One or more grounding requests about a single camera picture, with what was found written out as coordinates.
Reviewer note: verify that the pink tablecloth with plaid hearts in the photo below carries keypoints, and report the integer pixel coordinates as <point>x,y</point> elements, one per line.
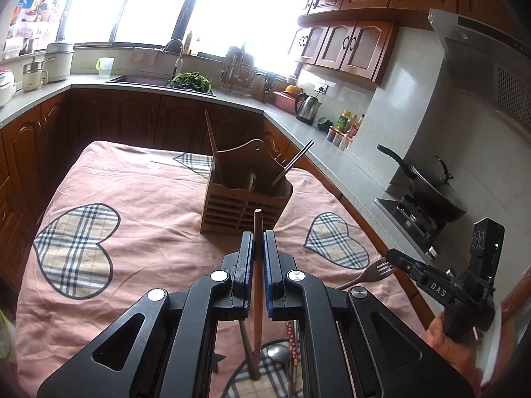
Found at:
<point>145,215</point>

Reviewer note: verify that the chrome faucet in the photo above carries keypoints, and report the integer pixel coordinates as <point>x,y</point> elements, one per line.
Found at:
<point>179,58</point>

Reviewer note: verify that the black wok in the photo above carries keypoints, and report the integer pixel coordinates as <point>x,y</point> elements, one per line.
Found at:
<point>444,209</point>

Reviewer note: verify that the white wall outlet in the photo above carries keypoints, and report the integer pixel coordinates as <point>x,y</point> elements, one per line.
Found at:
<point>321,87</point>

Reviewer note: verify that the stainless steel fork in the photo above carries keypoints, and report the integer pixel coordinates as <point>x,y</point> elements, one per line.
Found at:
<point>369,273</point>

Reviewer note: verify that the dark mug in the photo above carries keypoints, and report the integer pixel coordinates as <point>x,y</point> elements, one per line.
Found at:
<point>324,124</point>

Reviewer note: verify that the small white electric pot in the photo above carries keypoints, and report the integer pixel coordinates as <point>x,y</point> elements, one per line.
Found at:
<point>34,75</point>

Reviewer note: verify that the pink and white rice cooker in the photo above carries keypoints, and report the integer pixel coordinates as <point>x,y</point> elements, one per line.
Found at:
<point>6,89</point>

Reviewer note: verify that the stainless steel electric kettle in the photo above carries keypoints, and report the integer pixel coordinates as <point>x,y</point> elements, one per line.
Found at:
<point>308,110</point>

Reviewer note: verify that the wooden upper cabinets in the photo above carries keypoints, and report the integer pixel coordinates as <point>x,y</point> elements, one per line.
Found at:
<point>356,45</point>

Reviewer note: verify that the wooden lower cabinets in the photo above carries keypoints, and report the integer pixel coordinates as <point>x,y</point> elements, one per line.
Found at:
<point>124,116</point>

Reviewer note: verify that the tropical fruit wall poster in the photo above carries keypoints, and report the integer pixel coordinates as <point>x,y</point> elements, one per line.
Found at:
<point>37,4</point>

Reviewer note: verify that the yellow oil bottle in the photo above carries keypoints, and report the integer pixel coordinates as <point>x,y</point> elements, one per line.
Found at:
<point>189,43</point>

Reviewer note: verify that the red label condiment bottle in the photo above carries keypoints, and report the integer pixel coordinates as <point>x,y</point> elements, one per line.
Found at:
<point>356,127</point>

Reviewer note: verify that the grey kitchen countertop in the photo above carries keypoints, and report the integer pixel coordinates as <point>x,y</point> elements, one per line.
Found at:
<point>290,132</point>

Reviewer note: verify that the pink dishcloth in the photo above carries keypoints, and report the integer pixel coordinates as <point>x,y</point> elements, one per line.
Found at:
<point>145,56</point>

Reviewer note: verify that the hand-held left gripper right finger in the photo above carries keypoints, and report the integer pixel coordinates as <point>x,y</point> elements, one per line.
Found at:
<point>269,257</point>

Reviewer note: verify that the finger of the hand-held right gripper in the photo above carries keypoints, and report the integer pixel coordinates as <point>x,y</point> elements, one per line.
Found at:
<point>415,263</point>
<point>435,288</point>

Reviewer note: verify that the wooden utensil holder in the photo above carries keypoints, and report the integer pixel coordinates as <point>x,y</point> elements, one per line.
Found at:
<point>244,211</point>

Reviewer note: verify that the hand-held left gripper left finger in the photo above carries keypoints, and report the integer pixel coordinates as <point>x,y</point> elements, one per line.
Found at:
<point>247,257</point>

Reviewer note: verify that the white storage basket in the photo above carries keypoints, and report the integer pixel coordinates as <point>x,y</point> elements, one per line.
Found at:
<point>10,49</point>

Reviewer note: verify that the person's right hand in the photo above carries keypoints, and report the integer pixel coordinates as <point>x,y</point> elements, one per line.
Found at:
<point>446,348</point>

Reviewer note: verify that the gas stove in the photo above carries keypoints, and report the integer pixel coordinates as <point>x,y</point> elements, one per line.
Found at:
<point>415,224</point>

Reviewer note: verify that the range hood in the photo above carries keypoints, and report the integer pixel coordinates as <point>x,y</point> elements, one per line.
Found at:
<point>477,62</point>

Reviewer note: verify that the pink plastic basin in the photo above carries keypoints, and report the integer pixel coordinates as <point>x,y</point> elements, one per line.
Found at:
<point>285,101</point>

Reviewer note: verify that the metal dish rack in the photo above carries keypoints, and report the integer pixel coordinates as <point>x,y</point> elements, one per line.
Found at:
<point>238,72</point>

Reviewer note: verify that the stainless steel spoon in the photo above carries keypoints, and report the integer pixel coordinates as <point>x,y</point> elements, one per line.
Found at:
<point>278,352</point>

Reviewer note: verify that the wooden cabinets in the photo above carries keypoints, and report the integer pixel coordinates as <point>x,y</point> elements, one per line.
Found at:
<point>356,45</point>
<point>124,116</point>

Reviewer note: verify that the seasoning jar set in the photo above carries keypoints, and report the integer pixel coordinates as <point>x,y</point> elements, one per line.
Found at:
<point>339,139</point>

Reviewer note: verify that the black wok lid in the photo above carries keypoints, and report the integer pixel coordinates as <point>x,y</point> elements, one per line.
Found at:
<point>431,182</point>

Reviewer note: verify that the yellow bowl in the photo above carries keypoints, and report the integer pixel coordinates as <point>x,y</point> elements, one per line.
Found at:
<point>292,89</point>

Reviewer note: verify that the kitchen window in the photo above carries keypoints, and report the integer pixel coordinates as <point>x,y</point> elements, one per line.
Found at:
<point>232,8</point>

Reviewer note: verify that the stainless steel chopstick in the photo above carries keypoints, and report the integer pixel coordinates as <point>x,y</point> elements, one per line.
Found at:
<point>300,158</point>

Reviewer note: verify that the kitchen sink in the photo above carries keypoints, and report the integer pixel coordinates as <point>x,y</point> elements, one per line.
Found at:
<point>141,79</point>

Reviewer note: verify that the black chopsticks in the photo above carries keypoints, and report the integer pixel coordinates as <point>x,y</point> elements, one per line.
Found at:
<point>296,157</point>

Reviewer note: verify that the green leafy vegetables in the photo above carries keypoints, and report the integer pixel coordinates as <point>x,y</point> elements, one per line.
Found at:
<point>191,81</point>

